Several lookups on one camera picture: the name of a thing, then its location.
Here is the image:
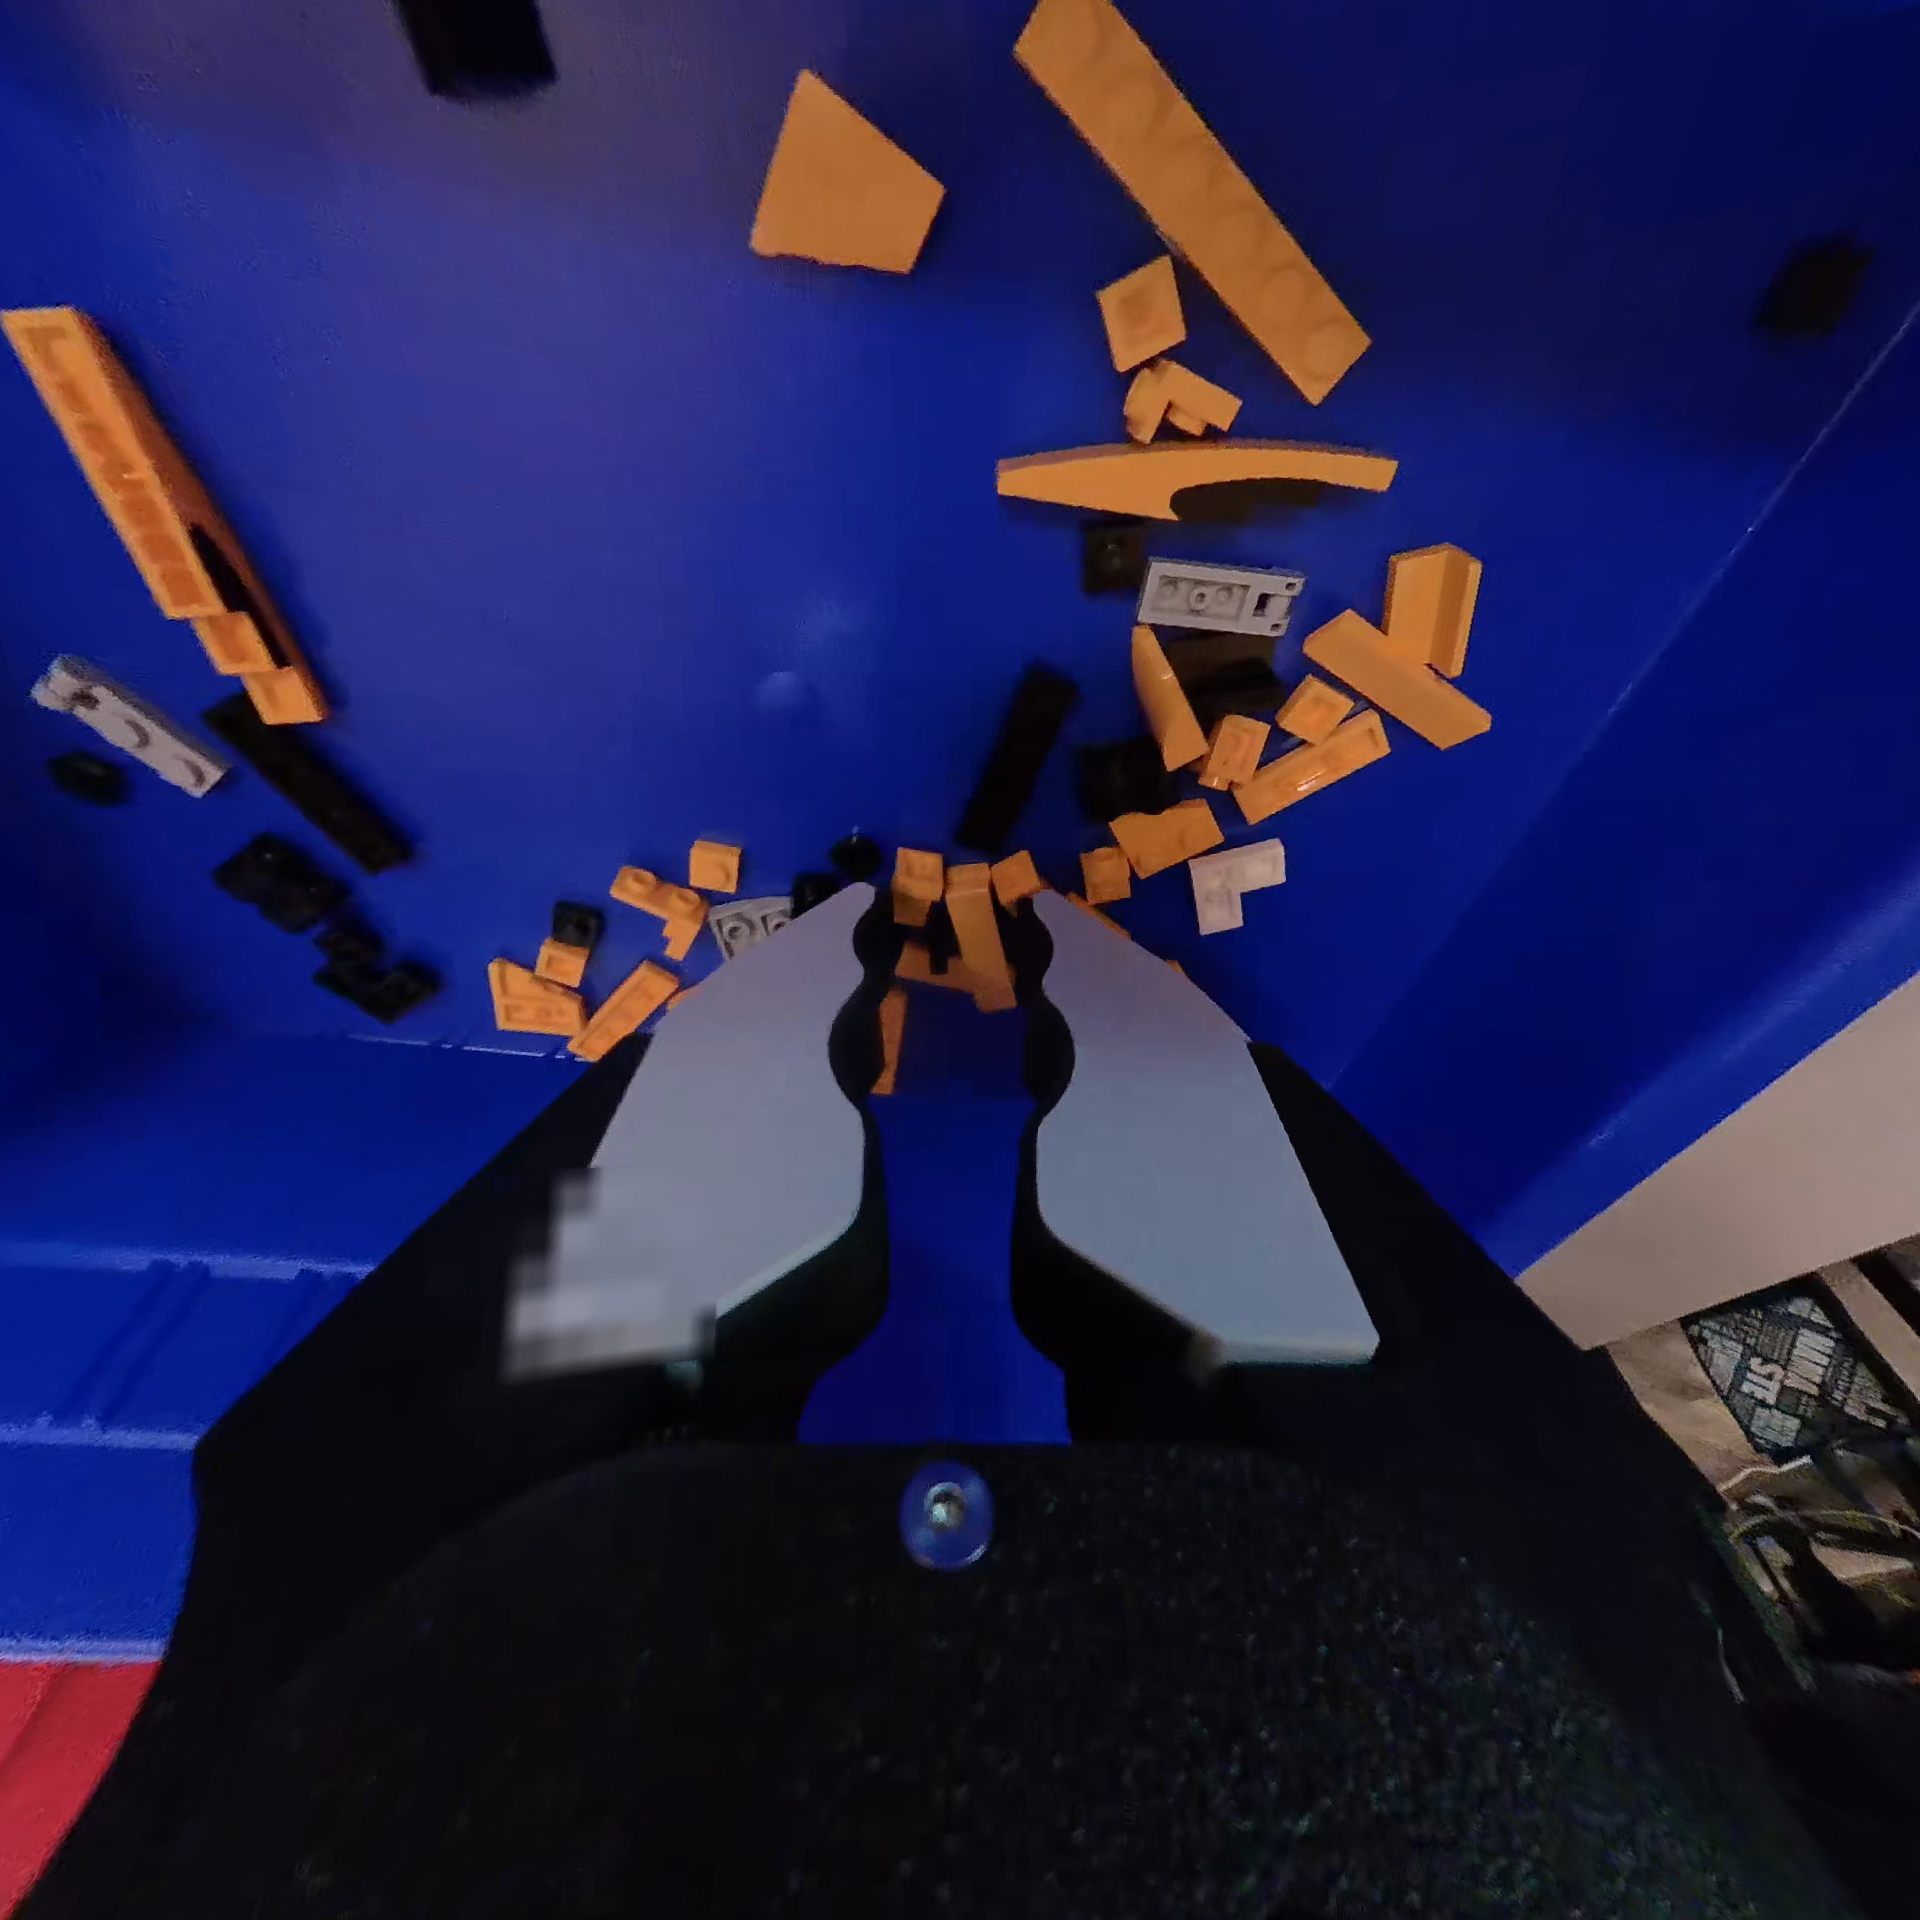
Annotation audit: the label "blue plastic bin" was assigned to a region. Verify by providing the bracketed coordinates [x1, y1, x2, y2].
[0, 0, 1920, 1652]

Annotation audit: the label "dark patterned backpack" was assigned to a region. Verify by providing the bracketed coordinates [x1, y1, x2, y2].
[1604, 1241, 1920, 1704]

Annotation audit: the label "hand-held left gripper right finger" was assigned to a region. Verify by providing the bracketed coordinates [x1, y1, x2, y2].
[1011, 888, 1381, 1412]

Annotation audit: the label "lego bricks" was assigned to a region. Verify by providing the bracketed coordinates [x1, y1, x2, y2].
[0, 0, 1874, 1069]

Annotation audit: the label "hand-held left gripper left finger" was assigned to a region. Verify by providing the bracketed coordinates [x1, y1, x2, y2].
[587, 882, 889, 1398]

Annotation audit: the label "orange lego brick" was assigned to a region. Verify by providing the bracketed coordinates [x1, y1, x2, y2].
[942, 862, 1025, 1015]

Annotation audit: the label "red plastic bin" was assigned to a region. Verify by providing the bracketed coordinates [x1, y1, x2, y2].
[0, 1633, 168, 1869]

